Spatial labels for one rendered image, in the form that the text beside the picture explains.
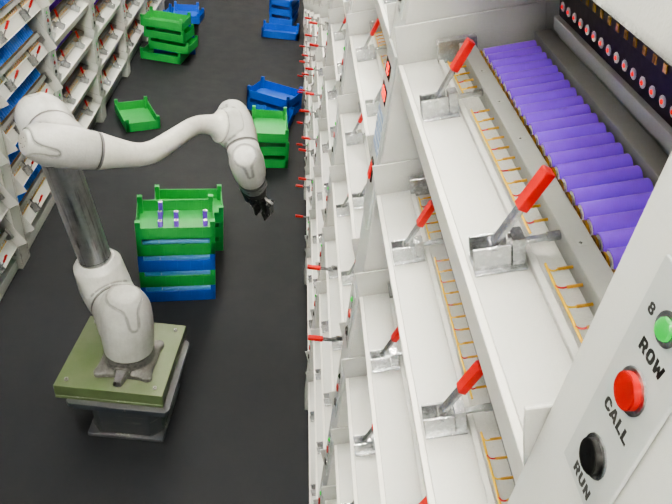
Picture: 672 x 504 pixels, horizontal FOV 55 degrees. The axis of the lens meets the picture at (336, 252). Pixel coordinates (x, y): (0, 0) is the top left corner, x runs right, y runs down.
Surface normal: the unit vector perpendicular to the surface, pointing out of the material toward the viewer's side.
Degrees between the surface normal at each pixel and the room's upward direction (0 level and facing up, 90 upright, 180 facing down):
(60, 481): 0
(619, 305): 90
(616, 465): 90
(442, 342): 15
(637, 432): 90
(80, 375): 3
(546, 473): 90
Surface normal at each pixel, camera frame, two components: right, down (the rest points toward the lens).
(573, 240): -0.16, -0.78
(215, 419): 0.11, -0.79
